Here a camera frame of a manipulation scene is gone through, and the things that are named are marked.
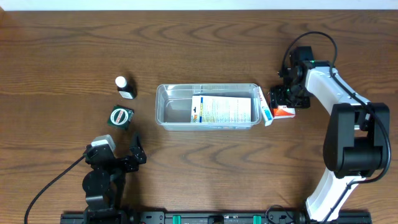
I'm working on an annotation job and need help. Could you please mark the red orange medicine box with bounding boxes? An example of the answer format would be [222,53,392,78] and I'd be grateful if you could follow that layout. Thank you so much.
[271,105,296,119]

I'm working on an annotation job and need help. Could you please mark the white Panadol box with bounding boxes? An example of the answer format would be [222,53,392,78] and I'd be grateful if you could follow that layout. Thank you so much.
[257,86,274,126]

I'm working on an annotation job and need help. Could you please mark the dark bottle white cap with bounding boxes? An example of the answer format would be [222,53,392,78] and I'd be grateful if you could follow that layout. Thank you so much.
[115,76,137,100]

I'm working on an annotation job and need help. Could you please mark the clear plastic container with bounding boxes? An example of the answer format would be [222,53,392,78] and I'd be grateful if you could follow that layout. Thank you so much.
[155,83,261,131]

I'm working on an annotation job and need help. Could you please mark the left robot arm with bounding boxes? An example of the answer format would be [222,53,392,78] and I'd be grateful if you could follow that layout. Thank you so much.
[82,132,147,224]

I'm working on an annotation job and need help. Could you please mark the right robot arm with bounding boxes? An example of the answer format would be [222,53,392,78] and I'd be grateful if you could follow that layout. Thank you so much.
[269,47,392,223]

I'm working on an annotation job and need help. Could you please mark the left black cable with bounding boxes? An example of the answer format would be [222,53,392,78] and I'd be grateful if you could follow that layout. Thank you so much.
[24,155,86,224]

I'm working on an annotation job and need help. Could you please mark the black cable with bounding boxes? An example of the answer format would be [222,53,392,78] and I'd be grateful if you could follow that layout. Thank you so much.
[24,155,86,224]
[280,30,392,224]

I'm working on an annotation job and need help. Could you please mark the right black cable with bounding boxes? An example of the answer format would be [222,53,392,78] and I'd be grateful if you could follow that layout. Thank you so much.
[280,30,392,224]

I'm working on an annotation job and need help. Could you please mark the black mounting rail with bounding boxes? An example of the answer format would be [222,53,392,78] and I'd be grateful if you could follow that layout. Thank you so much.
[60,210,373,224]

